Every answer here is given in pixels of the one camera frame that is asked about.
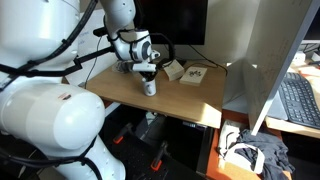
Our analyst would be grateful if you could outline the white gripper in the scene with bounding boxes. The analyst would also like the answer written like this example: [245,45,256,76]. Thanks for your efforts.
[132,63,156,82]

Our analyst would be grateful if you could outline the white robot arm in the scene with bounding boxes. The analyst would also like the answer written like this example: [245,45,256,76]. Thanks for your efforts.
[0,0,157,180]

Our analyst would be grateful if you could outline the white mug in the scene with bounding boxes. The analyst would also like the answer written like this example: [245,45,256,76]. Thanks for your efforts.
[142,78,156,96]

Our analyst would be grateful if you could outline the small white cardboard box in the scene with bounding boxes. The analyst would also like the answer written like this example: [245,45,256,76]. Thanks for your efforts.
[164,60,185,81]

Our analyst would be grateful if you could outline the clear plastic bag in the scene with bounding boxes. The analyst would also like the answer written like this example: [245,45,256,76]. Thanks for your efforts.
[112,61,134,74]

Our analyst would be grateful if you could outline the flat tan box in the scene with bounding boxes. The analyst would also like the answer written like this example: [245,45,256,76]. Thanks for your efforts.
[179,66,207,86]

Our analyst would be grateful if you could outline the black monitor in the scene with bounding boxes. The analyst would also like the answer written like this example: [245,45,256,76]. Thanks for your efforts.
[134,0,208,45]

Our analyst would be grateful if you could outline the leaning whiteboard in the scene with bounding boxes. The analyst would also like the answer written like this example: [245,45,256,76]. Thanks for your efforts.
[66,9,118,86]

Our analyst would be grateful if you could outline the grey divider panel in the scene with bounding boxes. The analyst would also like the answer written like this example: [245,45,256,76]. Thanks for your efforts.
[223,0,320,135]

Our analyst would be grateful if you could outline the black keyboard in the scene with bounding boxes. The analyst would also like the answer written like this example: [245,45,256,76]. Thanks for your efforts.
[278,72,320,129]

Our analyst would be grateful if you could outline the dark grey cloth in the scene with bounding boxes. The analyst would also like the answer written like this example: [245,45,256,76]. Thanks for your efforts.
[236,129,295,180]

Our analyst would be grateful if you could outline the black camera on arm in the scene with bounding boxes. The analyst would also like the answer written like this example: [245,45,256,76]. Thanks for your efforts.
[93,27,107,37]

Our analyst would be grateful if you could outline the orange-handled clamp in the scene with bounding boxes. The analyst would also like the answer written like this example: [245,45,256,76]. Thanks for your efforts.
[150,141,168,171]
[113,123,133,144]

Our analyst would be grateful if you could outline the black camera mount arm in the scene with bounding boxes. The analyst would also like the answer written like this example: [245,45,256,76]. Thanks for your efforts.
[63,34,118,78]

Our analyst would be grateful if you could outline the white headset strap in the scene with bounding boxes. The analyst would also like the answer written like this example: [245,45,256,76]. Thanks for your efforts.
[225,142,266,175]

